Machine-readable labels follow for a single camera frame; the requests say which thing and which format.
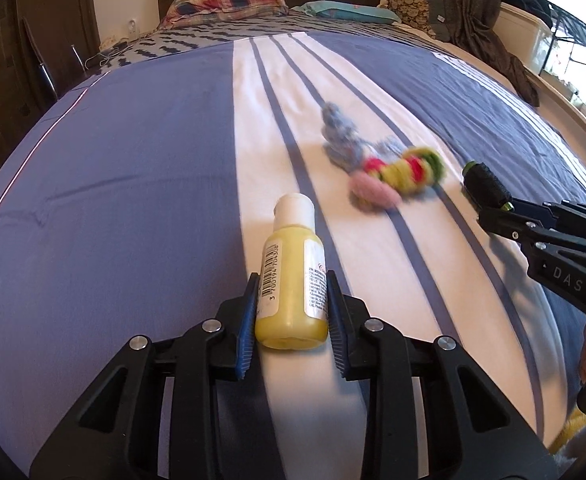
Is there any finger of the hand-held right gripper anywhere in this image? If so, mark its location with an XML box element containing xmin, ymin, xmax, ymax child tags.
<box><xmin>508</xmin><ymin>199</ymin><xmax>586</xmax><ymax>233</ymax></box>
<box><xmin>477</xmin><ymin>207</ymin><xmax>586</xmax><ymax>261</ymax></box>

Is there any plaid pillow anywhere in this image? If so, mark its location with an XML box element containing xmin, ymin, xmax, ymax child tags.
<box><xmin>159</xmin><ymin>0</ymin><xmax>290</xmax><ymax>28</ymax></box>

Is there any zebra patterned blanket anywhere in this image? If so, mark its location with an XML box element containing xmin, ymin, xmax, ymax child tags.
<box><xmin>90</xmin><ymin>12</ymin><xmax>454</xmax><ymax>73</ymax></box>

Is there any colourful knitted caterpillar toy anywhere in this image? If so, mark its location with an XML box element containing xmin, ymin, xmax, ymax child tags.
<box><xmin>349</xmin><ymin>146</ymin><xmax>448</xmax><ymax>207</ymax></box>

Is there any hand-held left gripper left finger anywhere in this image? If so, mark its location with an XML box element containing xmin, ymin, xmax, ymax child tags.
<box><xmin>29</xmin><ymin>272</ymin><xmax>261</xmax><ymax>480</ymax></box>

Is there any blue white striped bedsheet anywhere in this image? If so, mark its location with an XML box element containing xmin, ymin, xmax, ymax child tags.
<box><xmin>0</xmin><ymin>30</ymin><xmax>586</xmax><ymax>480</ymax></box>

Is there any yellow fluffy rug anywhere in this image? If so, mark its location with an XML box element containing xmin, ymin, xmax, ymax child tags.
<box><xmin>548</xmin><ymin>407</ymin><xmax>586</xmax><ymax>461</ymax></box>

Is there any brown curtain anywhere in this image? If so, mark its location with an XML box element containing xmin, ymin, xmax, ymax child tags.
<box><xmin>448</xmin><ymin>0</ymin><xmax>541</xmax><ymax>107</ymax></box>

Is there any blue knitted toy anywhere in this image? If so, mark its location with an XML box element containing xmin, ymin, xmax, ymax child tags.
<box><xmin>320</xmin><ymin>101</ymin><xmax>404</xmax><ymax>168</ymax></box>

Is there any grey green cushion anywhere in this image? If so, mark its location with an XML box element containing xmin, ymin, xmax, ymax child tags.
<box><xmin>428</xmin><ymin>0</ymin><xmax>454</xmax><ymax>42</ymax></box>

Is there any brown patterned cushion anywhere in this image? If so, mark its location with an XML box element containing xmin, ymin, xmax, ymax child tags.
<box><xmin>390</xmin><ymin>0</ymin><xmax>446</xmax><ymax>36</ymax></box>

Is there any white cable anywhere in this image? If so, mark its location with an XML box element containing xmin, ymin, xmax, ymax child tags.
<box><xmin>86</xmin><ymin>35</ymin><xmax>139</xmax><ymax>68</ymax></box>

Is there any teal pillow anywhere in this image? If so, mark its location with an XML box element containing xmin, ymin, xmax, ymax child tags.
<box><xmin>289</xmin><ymin>1</ymin><xmax>403</xmax><ymax>25</ymax></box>

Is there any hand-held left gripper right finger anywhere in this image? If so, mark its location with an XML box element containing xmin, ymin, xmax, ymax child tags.
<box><xmin>325</xmin><ymin>277</ymin><xmax>558</xmax><ymax>480</ymax></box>

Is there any black folding rack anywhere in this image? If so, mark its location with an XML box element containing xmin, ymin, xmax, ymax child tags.
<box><xmin>548</xmin><ymin>2</ymin><xmax>586</xmax><ymax>136</ymax></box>

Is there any black thread spool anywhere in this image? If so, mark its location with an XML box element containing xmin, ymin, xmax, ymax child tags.
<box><xmin>462</xmin><ymin>161</ymin><xmax>514</xmax><ymax>212</ymax></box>

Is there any yellow plastic bottle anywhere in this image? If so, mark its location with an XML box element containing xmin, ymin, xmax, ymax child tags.
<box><xmin>254</xmin><ymin>193</ymin><xmax>330</xmax><ymax>351</ymax></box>

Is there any white storage box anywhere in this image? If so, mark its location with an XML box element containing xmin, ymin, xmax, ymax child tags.
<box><xmin>495</xmin><ymin>2</ymin><xmax>556</xmax><ymax>73</ymax></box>

